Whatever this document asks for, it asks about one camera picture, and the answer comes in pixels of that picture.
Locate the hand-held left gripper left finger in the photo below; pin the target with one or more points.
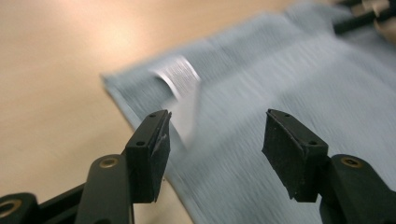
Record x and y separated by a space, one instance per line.
149 155

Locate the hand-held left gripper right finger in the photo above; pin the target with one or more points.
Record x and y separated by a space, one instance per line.
295 155

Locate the light blue towel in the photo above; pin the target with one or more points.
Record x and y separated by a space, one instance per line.
264 109

